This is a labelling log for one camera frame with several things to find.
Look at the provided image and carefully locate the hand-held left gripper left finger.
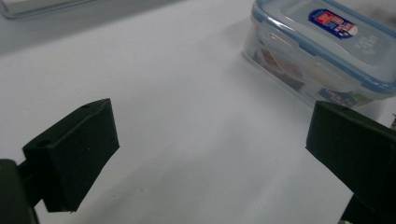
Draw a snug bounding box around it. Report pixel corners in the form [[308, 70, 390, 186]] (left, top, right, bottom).
[[17, 98, 120, 214]]

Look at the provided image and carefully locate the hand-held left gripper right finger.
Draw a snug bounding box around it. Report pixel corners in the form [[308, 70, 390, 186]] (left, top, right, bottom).
[[305, 100, 396, 224]]

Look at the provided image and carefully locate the clear blue-rimmed food container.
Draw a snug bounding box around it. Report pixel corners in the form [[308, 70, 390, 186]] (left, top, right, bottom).
[[242, 0, 396, 110]]

